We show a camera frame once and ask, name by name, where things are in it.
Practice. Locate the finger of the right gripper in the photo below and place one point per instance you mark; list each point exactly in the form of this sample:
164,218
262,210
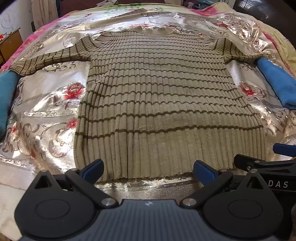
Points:
284,149

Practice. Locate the dark red headboard cushion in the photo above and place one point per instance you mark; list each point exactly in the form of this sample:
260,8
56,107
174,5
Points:
66,6

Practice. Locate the beige striped ribbed sweater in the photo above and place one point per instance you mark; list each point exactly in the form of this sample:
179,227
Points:
156,101

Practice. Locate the teal folded garment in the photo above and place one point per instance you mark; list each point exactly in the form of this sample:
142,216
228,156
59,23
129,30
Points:
9,81

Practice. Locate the blue folded garment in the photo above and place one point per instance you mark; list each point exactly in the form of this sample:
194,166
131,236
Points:
281,82

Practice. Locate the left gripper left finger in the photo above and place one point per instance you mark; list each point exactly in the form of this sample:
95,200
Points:
84,180

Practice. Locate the crumpled beige cloth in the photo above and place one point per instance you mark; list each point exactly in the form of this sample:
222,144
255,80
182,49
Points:
105,3

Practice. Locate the wooden side cabinet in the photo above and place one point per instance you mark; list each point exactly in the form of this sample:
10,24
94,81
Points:
9,45

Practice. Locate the pile of clothes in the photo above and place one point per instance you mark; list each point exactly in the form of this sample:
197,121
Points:
192,4

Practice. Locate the dark wooden bed headboard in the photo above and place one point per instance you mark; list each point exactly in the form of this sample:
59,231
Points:
276,13

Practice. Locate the beige curtain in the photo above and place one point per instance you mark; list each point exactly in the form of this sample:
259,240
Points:
44,12

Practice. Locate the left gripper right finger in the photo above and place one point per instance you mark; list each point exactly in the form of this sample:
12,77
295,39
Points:
213,182

